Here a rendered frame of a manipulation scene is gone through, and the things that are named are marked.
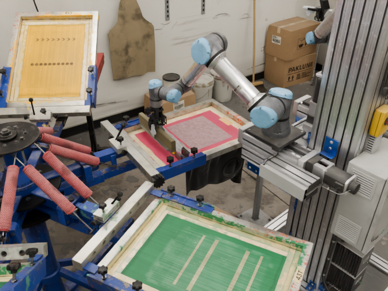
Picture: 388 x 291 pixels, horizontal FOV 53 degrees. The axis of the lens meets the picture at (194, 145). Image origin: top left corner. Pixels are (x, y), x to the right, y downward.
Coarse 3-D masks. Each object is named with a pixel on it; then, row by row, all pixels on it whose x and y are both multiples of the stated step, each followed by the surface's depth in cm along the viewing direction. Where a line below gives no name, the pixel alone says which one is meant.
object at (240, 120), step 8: (200, 104) 285; (208, 104) 288; (216, 104) 285; (168, 112) 275; (176, 112) 275; (184, 112) 278; (224, 112) 279; (232, 112) 275; (240, 120) 266; (128, 128) 257; (136, 128) 261; (128, 136) 248; (136, 144) 240; (224, 144) 241; (232, 144) 240; (240, 144) 243; (144, 152) 233; (208, 152) 233; (216, 152) 234; (224, 152) 238; (152, 160) 226
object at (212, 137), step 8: (216, 128) 263; (224, 128) 263; (232, 128) 263; (192, 136) 255; (200, 136) 255; (208, 136) 255; (216, 136) 255; (224, 136) 255; (232, 136) 255; (184, 144) 247; (192, 144) 247; (200, 144) 247; (208, 144) 247; (216, 144) 247; (160, 152) 239; (168, 152) 239; (176, 160) 233
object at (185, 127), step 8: (208, 112) 282; (184, 120) 272; (192, 120) 272; (200, 120) 272; (208, 120) 272; (216, 120) 272; (168, 128) 263; (176, 128) 263; (184, 128) 263; (192, 128) 263; (200, 128) 263; (208, 128) 263; (136, 136) 254; (144, 136) 254; (176, 136) 255; (184, 136) 255; (144, 144) 247; (152, 144) 247
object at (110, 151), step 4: (108, 148) 227; (112, 148) 227; (96, 152) 224; (100, 152) 224; (104, 152) 224; (108, 152) 224; (112, 152) 224; (116, 152) 225; (96, 156) 220; (100, 156) 220; (104, 156) 222; (108, 156) 223; (116, 156) 226; (120, 156) 228; (100, 160) 221; (104, 160) 223; (108, 160) 224
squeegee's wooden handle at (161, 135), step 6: (144, 114) 248; (144, 120) 245; (144, 126) 248; (156, 132) 235; (162, 132) 230; (162, 138) 230; (168, 138) 225; (168, 144) 226; (174, 144) 224; (174, 150) 226
